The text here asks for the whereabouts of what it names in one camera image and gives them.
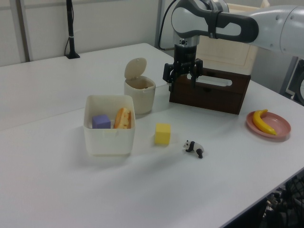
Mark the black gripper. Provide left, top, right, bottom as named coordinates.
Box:
left=162, top=44, right=204, bottom=92

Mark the beige trash can with lid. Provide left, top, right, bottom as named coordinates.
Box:
left=123, top=57, right=156, bottom=115

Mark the dark wooden drawer box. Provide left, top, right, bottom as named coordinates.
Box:
left=169, top=67, right=252, bottom=115

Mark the yellow foam cube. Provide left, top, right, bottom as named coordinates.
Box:
left=154, top=123, right=171, bottom=145

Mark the black and white panda toy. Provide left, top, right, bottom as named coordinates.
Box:
left=182, top=140, right=205, bottom=159

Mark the yellow toy banana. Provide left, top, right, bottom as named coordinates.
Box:
left=252, top=109, right=277, bottom=136

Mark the purple foam block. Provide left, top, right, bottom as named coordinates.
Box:
left=91, top=114, right=112, bottom=129

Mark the white plastic open bin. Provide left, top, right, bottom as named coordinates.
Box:
left=83, top=95, right=136, bottom=157

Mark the pink round plate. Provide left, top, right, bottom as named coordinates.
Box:
left=246, top=111, right=292, bottom=143

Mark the black pole stand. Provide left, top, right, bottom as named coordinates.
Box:
left=66, top=0, right=81, bottom=59

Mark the white drawer handle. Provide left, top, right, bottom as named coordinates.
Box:
left=187, top=75, right=233, bottom=87

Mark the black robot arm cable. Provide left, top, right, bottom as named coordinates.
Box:
left=155, top=0, right=177, bottom=51

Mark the grey equipment frame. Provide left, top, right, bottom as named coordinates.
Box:
left=285, top=56, right=304, bottom=106

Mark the black wire mesh basket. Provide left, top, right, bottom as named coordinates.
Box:
left=256, top=167, right=304, bottom=228

